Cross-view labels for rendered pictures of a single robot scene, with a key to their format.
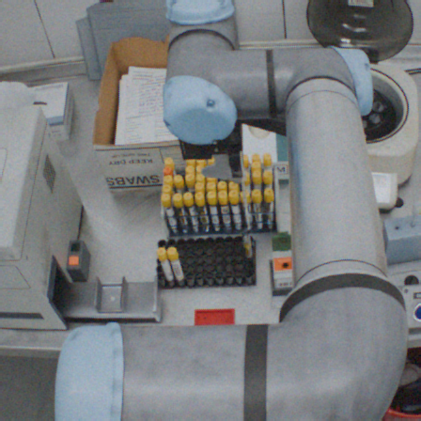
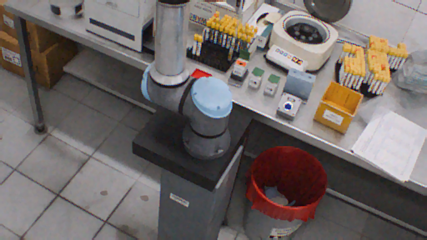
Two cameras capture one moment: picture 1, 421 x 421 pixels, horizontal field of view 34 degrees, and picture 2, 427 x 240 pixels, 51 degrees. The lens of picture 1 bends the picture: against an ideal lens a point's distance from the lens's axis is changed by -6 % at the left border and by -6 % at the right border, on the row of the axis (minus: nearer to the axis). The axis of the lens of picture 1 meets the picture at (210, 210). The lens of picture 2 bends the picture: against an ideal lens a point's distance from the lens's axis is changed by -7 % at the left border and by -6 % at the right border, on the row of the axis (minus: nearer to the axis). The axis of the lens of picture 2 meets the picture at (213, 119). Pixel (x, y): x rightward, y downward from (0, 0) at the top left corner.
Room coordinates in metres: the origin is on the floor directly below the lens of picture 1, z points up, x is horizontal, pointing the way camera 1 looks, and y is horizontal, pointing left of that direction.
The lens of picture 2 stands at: (-0.79, -0.22, 2.08)
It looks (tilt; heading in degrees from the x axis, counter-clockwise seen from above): 47 degrees down; 8
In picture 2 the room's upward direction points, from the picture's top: 11 degrees clockwise
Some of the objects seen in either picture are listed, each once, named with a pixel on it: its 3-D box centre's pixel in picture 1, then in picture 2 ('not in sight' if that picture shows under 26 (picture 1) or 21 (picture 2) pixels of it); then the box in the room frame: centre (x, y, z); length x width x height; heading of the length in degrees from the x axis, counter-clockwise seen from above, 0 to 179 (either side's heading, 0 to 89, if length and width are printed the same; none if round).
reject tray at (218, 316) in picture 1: (214, 327); (200, 77); (0.51, 0.03, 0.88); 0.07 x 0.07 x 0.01; 79
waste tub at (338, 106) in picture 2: not in sight; (338, 107); (0.51, -0.49, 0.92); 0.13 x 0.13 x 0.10; 77
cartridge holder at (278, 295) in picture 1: (286, 279); (238, 74); (0.57, -0.10, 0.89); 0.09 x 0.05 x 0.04; 172
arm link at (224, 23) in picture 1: (202, 27); not in sight; (0.63, -0.03, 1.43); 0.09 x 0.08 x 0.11; 169
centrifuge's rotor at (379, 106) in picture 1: (357, 113); (304, 34); (0.84, -0.31, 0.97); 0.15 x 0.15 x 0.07
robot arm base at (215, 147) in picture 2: not in sight; (207, 130); (0.17, -0.08, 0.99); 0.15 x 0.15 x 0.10
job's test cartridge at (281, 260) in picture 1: (285, 272); (239, 69); (0.57, -0.10, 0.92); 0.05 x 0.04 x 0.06; 172
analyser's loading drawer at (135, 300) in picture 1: (100, 297); (162, 44); (0.59, 0.21, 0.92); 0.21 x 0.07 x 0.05; 79
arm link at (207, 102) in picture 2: not in sight; (208, 104); (0.16, -0.07, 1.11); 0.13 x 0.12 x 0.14; 79
